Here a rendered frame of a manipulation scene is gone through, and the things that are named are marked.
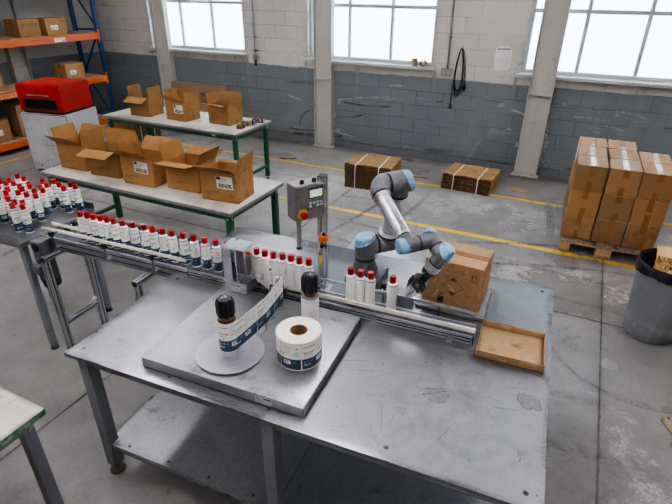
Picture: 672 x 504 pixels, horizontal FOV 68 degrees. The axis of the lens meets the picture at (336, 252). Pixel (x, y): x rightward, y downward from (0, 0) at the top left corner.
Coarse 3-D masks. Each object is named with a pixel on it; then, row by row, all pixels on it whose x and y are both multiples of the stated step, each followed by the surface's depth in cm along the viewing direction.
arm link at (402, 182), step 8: (392, 176) 249; (400, 176) 250; (408, 176) 252; (392, 184) 249; (400, 184) 250; (408, 184) 252; (392, 192) 251; (400, 192) 254; (408, 192) 257; (400, 200) 258; (400, 208) 264; (384, 224) 274; (384, 232) 277; (392, 232) 276; (384, 240) 278; (392, 240) 278; (384, 248) 281; (392, 248) 283
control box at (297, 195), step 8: (288, 184) 250; (296, 184) 248; (304, 184) 248; (312, 184) 249; (320, 184) 251; (288, 192) 252; (296, 192) 246; (304, 192) 248; (288, 200) 254; (296, 200) 248; (304, 200) 250; (312, 200) 252; (288, 208) 257; (296, 208) 250; (304, 208) 252; (312, 208) 254; (320, 208) 257; (288, 216) 259; (296, 216) 252; (312, 216) 256
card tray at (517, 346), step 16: (480, 336) 245; (496, 336) 245; (512, 336) 245; (528, 336) 246; (544, 336) 243; (480, 352) 231; (496, 352) 235; (512, 352) 235; (528, 352) 235; (544, 352) 229; (528, 368) 225
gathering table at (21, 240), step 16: (0, 224) 344; (48, 224) 345; (0, 240) 324; (16, 240) 317; (32, 272) 334; (96, 272) 389; (32, 288) 339; (48, 288) 423; (48, 320) 353; (48, 336) 358
